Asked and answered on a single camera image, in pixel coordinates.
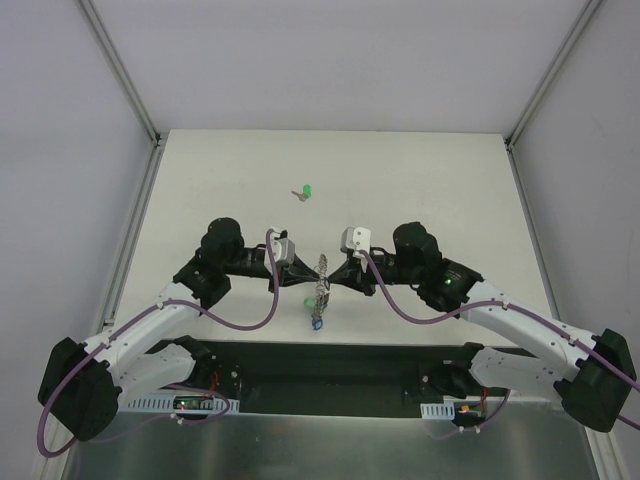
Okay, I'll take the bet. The metal key organizer ring disc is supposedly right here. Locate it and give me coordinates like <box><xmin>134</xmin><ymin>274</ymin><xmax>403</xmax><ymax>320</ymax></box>
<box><xmin>311</xmin><ymin>253</ymin><xmax>330</xmax><ymax>323</ymax></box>

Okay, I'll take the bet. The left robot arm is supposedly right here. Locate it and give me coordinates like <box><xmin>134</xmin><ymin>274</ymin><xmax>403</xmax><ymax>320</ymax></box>
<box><xmin>37</xmin><ymin>217</ymin><xmax>319</xmax><ymax>441</ymax></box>

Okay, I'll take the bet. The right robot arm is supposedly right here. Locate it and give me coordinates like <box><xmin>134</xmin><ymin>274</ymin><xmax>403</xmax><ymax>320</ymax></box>
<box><xmin>330</xmin><ymin>222</ymin><xmax>639</xmax><ymax>433</ymax></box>

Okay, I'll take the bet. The key with green tag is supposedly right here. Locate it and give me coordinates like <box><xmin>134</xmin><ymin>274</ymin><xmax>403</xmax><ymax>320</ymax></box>
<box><xmin>291</xmin><ymin>184</ymin><xmax>312</xmax><ymax>202</ymax></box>

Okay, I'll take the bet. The blue tag with label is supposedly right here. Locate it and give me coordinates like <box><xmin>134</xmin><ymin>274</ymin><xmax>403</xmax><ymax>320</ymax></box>
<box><xmin>311</xmin><ymin>319</ymin><xmax>324</xmax><ymax>331</ymax></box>

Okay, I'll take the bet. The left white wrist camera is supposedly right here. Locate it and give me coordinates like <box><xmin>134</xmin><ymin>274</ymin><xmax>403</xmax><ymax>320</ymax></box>
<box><xmin>264</xmin><ymin>228</ymin><xmax>296</xmax><ymax>273</ymax></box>

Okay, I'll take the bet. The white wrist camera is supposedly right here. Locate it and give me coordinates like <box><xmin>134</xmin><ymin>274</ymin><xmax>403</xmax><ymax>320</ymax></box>
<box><xmin>264</xmin><ymin>228</ymin><xmax>296</xmax><ymax>273</ymax></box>
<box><xmin>340</xmin><ymin>227</ymin><xmax>371</xmax><ymax>259</ymax></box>

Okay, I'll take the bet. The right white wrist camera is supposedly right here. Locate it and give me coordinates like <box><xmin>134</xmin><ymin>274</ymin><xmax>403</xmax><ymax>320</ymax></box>
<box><xmin>340</xmin><ymin>227</ymin><xmax>371</xmax><ymax>259</ymax></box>

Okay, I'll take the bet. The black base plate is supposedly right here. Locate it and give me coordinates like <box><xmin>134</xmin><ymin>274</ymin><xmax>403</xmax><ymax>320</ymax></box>
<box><xmin>181</xmin><ymin>341</ymin><xmax>486</xmax><ymax>418</ymax></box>

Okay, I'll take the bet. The right white cable duct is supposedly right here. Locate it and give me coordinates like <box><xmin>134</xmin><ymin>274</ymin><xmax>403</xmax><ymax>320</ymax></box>
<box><xmin>420</xmin><ymin>401</ymin><xmax>456</xmax><ymax>421</ymax></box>

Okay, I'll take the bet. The white cable duct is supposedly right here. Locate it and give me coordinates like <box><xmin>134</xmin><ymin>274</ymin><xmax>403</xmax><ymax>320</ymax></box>
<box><xmin>420</xmin><ymin>401</ymin><xmax>456</xmax><ymax>421</ymax></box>
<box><xmin>121</xmin><ymin>393</ymin><xmax>239</xmax><ymax>415</ymax></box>

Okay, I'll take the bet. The left white cable duct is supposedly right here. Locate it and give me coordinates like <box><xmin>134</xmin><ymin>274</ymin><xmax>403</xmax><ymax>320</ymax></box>
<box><xmin>121</xmin><ymin>393</ymin><xmax>239</xmax><ymax>415</ymax></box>

